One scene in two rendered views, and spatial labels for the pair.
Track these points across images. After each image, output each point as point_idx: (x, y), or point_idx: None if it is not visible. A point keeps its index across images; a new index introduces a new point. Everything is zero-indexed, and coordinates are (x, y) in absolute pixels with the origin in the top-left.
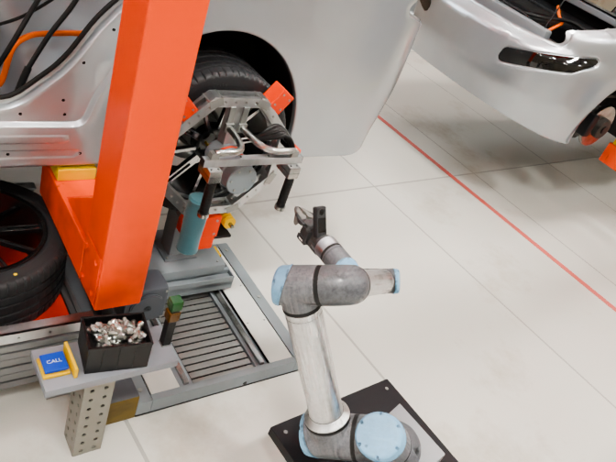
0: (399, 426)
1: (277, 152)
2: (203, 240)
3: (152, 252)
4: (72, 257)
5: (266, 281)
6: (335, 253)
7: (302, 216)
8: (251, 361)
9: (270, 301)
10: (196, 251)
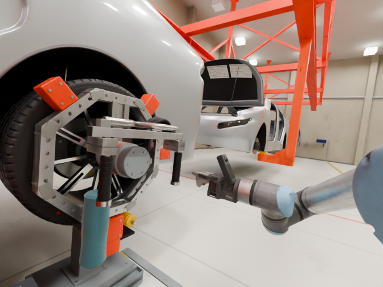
0: None
1: (164, 127)
2: (110, 245)
3: (60, 282)
4: None
5: (163, 264)
6: (265, 187)
7: (205, 174)
8: None
9: (173, 278)
10: (105, 258)
